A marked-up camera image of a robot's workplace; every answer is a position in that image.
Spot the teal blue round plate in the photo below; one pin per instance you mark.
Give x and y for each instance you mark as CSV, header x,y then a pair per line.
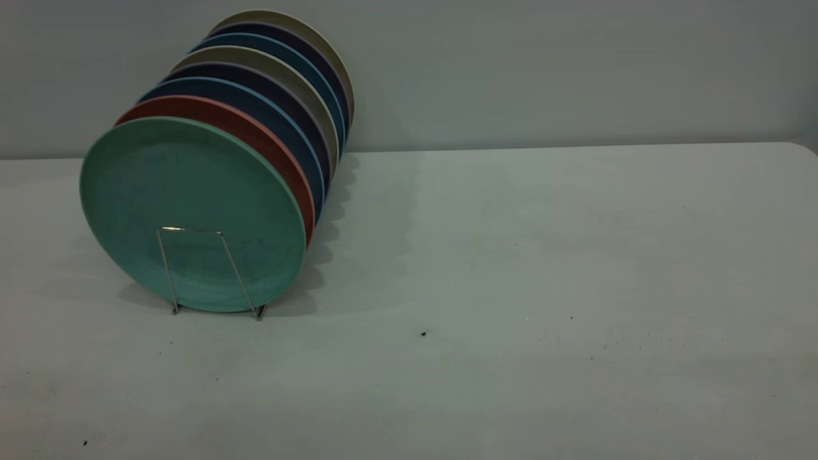
x,y
268,45

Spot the green round plate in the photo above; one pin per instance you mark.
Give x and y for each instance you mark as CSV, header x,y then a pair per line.
x,y
185,191

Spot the pink round plate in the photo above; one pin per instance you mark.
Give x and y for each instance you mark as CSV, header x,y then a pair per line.
x,y
217,110

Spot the beige round plate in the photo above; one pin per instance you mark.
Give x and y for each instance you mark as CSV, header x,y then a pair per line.
x,y
281,16
268,61

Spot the navy plate light blue rim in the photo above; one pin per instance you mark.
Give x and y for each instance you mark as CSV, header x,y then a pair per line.
x,y
255,99

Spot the dark purple plate lilac rim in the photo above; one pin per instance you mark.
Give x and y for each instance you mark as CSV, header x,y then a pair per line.
x,y
281,32
268,82

